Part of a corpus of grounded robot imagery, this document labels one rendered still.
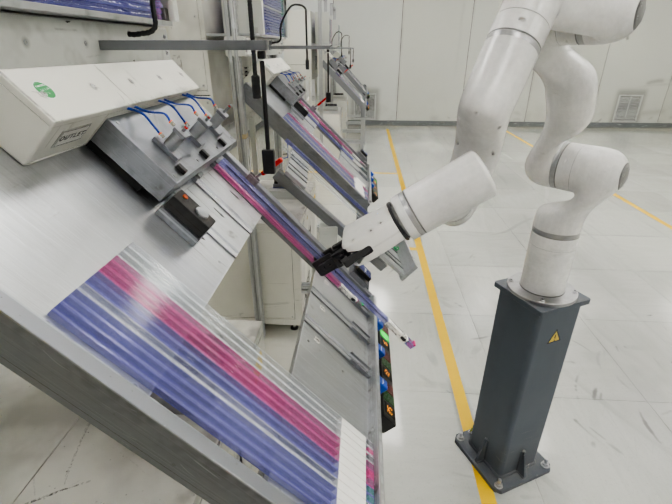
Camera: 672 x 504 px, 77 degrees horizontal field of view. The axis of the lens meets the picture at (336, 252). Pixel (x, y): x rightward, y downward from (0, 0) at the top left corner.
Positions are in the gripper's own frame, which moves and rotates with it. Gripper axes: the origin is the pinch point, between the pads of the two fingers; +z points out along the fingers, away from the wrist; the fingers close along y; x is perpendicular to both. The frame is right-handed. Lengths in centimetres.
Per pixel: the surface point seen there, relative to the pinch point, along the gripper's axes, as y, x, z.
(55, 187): 18.0, -34.5, 17.6
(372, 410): 10.4, 26.5, 6.4
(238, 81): -103, -43, 22
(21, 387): -2, -10, 80
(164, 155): 2.0, -30.8, 10.8
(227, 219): -8.0, -15.2, 14.4
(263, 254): -107, 22, 62
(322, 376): 11.1, 14.4, 9.5
